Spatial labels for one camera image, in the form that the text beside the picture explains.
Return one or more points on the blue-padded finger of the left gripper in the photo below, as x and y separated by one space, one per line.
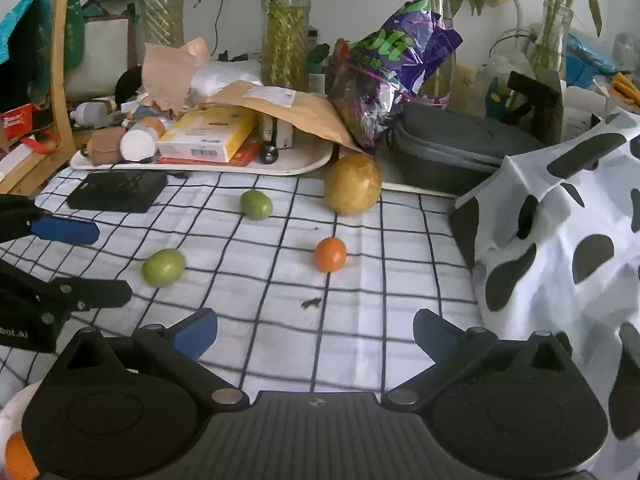
82 293
20 217

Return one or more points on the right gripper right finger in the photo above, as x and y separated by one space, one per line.
455 353

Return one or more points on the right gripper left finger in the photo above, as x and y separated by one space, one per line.
172 353

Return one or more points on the green lime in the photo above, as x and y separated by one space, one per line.
256 205
163 268

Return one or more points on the large orange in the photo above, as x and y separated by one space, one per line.
19 462

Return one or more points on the small orange tangerine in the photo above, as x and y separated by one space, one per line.
330 255

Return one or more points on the yellow round pear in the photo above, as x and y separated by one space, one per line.
352 185

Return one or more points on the wooden chair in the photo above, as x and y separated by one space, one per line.
58 145

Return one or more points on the brown leather pouch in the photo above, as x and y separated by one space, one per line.
103 146

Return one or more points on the black ribbed box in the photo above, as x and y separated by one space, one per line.
131 191

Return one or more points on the white cylinder roll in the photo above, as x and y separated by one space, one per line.
138 144

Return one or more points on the small dark crumb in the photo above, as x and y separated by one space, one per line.
312 303

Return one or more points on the black and white checked cloth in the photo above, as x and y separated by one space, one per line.
401 258

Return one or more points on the cow print blanket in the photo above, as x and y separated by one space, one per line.
552 243

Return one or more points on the black zip case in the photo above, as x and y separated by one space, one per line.
452 152

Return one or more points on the torn brown paper bag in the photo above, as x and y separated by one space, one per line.
167 72

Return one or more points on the yellow white carton box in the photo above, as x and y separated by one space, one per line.
212 135

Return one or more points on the white plastic bag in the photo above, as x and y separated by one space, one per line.
212 77

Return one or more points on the white oval tray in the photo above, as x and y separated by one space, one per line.
309 153

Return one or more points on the brown paper envelope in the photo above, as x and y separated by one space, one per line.
307 112

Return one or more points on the purple snack bag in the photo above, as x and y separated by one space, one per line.
385 70

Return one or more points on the blue plastic container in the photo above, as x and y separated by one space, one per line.
584 61

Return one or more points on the middle glass vase plant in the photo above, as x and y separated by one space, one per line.
285 43

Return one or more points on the bamboo plant glass vase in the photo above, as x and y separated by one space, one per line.
549 50

